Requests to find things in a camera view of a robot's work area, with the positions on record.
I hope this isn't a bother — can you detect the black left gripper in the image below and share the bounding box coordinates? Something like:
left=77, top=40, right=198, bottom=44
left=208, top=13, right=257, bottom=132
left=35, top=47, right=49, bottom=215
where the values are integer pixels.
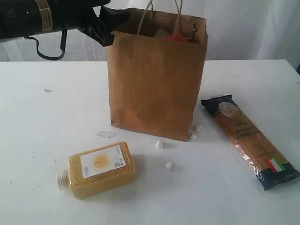
left=63, top=0, right=130, bottom=47

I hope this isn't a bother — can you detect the brown pouch with orange label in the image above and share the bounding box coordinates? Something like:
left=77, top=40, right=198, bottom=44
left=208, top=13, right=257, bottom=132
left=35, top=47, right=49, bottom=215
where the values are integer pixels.
left=154, top=27, right=189, bottom=42

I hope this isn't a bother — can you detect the yellow millet plastic bottle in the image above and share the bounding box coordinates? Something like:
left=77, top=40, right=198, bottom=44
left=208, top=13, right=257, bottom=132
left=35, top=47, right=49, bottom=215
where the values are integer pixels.
left=56, top=142, right=136, bottom=199

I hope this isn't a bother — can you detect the black covered left arm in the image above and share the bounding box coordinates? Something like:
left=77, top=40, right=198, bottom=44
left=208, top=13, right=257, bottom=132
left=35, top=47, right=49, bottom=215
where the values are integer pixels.
left=0, top=0, right=130, bottom=46

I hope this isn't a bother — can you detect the brown paper bag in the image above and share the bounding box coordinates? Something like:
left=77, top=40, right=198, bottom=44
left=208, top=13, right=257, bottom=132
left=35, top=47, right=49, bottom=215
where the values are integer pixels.
left=106, top=8, right=208, bottom=141

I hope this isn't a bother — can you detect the clear tape patch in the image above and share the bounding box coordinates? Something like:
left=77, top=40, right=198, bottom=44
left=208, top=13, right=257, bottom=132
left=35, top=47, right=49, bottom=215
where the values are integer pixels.
left=96, top=131, right=117, bottom=138

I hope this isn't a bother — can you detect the white putty lump centre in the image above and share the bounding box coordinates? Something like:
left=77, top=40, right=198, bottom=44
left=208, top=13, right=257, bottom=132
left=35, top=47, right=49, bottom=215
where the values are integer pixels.
left=155, top=140, right=165, bottom=149

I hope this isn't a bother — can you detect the white putty lump front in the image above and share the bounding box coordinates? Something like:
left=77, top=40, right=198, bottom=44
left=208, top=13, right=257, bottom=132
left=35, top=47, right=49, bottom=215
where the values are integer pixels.
left=189, top=132, right=198, bottom=141

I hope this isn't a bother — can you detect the white putty lump by carton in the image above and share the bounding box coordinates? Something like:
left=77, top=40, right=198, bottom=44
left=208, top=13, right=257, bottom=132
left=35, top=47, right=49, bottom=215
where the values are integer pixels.
left=165, top=162, right=174, bottom=171

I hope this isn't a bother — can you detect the spaghetti packet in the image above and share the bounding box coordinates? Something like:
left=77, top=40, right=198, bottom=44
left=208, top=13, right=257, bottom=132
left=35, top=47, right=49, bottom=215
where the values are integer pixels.
left=201, top=95, right=300, bottom=191

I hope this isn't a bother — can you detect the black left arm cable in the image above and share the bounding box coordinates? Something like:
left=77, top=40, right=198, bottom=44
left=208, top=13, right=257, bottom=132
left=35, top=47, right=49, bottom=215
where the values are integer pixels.
left=24, top=24, right=68, bottom=60

